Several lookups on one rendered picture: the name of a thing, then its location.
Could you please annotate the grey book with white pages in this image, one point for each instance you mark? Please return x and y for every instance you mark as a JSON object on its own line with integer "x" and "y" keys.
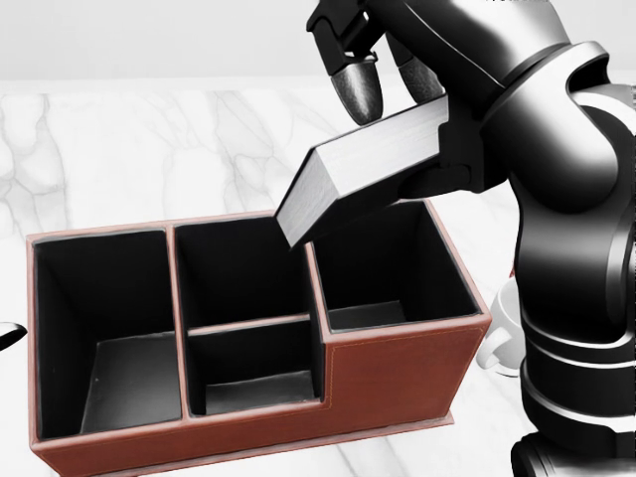
{"x": 387, "y": 134}

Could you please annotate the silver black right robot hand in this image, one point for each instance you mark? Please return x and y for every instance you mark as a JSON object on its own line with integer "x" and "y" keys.
{"x": 447, "y": 40}

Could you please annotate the red-brown desk caddy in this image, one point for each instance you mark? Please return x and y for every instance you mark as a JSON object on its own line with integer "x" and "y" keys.
{"x": 397, "y": 382}

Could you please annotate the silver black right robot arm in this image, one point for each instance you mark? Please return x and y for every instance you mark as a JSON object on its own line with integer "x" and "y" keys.
{"x": 566, "y": 248}

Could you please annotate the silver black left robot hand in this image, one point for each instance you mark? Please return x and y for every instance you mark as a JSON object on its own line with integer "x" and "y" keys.
{"x": 12, "y": 334}

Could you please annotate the white mug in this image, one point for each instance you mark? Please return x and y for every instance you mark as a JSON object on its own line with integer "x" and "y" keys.
{"x": 504, "y": 318}

